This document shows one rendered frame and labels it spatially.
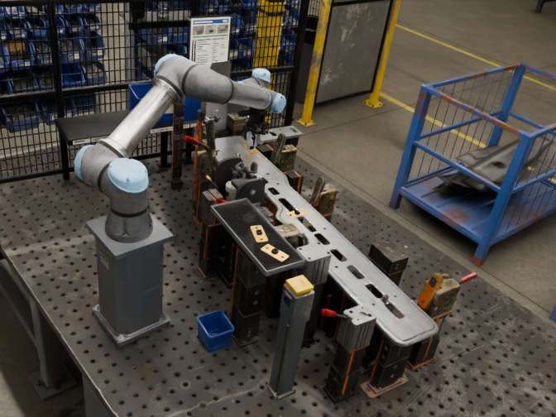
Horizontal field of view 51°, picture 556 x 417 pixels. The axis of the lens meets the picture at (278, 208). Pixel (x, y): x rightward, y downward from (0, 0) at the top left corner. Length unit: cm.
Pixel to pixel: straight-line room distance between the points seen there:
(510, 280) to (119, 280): 273
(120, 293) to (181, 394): 38
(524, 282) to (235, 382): 248
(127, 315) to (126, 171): 52
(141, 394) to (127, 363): 14
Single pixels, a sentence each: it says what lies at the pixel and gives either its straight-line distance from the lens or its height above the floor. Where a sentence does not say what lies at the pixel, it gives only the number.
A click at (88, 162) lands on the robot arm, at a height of 130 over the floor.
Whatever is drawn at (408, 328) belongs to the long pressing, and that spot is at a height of 100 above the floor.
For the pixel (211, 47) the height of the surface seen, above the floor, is 130.
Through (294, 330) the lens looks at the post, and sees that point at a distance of 179.
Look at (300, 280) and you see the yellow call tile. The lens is 172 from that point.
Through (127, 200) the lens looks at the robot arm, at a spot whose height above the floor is 125.
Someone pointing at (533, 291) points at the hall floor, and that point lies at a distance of 405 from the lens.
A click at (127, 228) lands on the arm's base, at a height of 115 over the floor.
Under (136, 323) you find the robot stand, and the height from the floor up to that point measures 77.
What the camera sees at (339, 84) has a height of 30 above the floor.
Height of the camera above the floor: 226
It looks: 33 degrees down
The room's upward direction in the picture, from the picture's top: 8 degrees clockwise
